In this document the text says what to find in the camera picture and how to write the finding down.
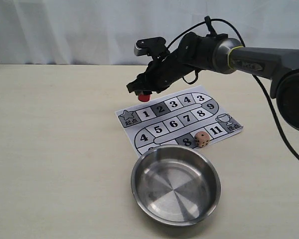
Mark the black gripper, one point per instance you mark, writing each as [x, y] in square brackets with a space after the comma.
[162, 76]

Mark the red cylinder game piece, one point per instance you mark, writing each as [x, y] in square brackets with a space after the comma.
[144, 98]

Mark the wooden die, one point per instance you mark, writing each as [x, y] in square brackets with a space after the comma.
[202, 138]

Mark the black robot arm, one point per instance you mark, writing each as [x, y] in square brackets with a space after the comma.
[221, 54]

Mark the paper game board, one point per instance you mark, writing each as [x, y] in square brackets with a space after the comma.
[176, 119]

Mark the stainless steel bowl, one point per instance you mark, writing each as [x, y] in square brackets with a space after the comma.
[175, 185]

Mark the white curtain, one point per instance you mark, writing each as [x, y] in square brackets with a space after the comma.
[103, 32]

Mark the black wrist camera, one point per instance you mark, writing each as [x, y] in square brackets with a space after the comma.
[150, 46]

